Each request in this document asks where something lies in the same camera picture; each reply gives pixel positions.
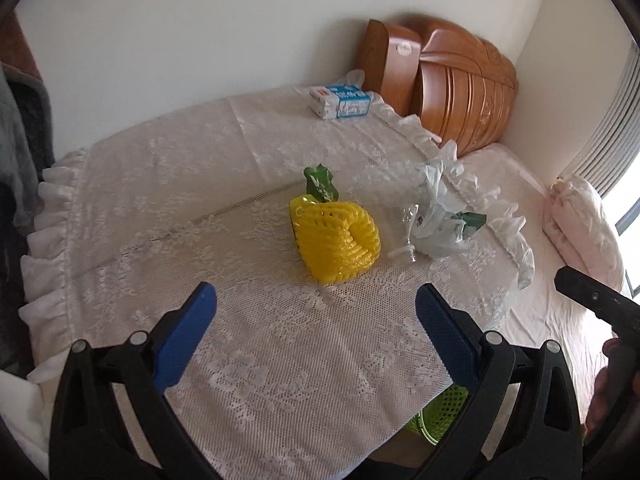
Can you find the dark framed window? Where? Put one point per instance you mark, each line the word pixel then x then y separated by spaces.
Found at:
pixel 631 240

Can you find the white lace tablecloth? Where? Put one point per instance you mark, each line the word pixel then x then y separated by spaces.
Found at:
pixel 200 200

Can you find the crushed green label plastic bottle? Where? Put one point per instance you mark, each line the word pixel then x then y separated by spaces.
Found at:
pixel 407 242

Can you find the folded pink quilt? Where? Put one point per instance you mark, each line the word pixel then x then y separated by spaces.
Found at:
pixel 560 230

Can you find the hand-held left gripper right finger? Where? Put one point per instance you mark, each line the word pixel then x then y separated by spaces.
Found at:
pixel 445 337

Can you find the carved wooden headboard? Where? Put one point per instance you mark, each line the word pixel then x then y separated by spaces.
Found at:
pixel 460 95

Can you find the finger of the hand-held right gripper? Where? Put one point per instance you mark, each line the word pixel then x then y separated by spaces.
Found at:
pixel 595 297

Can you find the bed with pink sheet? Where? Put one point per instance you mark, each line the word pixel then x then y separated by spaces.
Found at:
pixel 535 300

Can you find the white ruffled pillow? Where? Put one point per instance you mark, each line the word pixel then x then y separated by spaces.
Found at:
pixel 590 220

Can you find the white cloth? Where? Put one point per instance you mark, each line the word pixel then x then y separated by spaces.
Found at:
pixel 17 410

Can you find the white plastic bag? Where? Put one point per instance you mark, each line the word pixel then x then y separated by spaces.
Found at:
pixel 440 200

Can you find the person's right hand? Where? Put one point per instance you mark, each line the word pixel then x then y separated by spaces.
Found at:
pixel 605 390

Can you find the green mesh wastebasket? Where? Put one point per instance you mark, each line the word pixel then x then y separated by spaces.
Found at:
pixel 442 407

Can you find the white and blue milk carton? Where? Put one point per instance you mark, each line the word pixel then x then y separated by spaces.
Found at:
pixel 342 102

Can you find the green snack packet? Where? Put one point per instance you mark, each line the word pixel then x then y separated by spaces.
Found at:
pixel 320 182

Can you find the grey pleated curtain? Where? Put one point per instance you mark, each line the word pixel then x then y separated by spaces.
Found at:
pixel 610 130

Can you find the yellow foam fruit net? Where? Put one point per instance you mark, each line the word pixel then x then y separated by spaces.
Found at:
pixel 335 240

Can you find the brown cloth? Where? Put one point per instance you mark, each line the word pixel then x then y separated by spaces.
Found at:
pixel 25 45

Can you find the grey cloth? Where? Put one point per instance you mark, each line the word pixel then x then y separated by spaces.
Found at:
pixel 22 145

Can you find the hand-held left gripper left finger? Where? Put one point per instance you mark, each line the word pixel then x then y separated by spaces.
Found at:
pixel 185 337

